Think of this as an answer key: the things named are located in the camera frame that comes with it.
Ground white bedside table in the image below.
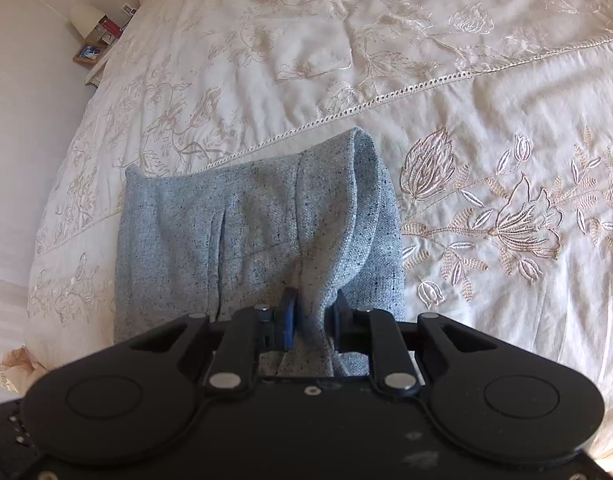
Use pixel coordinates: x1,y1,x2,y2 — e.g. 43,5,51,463
84,40,123,89

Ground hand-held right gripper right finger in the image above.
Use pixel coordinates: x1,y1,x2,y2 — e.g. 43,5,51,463
331,290,492,393

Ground stack of books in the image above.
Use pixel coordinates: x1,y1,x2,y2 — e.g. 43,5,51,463
97,14,126,45

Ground dark dotted cloth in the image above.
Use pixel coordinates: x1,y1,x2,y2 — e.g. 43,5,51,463
0,399,40,480

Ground white embroidered bedspread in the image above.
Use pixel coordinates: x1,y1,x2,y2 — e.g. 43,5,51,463
26,0,613,461

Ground grey pants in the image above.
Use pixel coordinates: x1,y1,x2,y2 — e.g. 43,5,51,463
112,127,407,378

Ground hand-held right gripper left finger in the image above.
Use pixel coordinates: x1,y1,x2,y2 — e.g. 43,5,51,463
129,287,298,392

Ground wooden picture frame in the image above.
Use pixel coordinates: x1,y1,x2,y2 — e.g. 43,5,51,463
72,42,108,69

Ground peach ruffled cloth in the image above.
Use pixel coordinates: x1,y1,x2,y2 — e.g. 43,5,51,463
0,346,50,397

